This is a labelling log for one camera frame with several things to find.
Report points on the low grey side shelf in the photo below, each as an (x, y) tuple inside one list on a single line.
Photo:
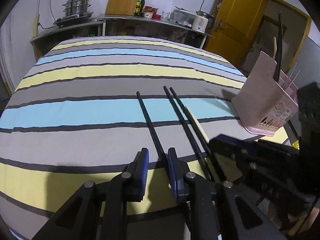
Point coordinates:
[(46, 40)]

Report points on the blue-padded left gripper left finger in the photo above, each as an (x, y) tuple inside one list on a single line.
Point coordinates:
[(98, 211)]

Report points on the clear drinking glass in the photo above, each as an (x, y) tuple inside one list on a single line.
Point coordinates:
[(165, 15)]

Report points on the green-yellow oil bottle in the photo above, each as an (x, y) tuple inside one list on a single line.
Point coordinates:
[(137, 8)]

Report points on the dark oil bottle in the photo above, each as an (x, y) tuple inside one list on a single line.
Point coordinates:
[(142, 4)]

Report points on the metal kitchen shelf table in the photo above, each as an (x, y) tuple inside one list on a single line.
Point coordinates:
[(122, 25)]

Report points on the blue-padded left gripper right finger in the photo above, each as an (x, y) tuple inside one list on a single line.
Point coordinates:
[(217, 210)]

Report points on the white electric kettle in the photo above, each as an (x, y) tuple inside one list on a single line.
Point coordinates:
[(203, 21)]

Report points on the clear storage container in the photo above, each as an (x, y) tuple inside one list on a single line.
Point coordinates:
[(183, 17)]

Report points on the metal chopstick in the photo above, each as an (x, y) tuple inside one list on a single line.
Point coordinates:
[(289, 77), (292, 80)]

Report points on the red lidded jar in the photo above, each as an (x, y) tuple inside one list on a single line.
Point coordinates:
[(149, 12)]

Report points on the beige power strip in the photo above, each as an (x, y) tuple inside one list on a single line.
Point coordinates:
[(35, 25)]

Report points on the pink plastic utensil basket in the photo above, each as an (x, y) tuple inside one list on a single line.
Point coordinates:
[(262, 105)]

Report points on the beige wooden chopstick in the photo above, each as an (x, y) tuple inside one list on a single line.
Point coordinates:
[(274, 48), (196, 123)]

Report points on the black chopstick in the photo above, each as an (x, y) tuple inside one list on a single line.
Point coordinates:
[(215, 163), (281, 55), (152, 131), (278, 47), (207, 172)]

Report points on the stainless steel steamer pot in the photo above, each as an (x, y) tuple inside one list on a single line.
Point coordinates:
[(76, 7)]

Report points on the yellow wooden door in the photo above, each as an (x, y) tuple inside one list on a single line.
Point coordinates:
[(235, 27)]

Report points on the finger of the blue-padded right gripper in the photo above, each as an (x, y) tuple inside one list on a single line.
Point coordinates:
[(226, 143), (251, 164)]

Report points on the grey refrigerator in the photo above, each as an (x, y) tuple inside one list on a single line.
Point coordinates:
[(307, 64)]

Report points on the striped tablecloth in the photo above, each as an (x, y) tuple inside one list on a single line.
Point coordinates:
[(76, 116)]

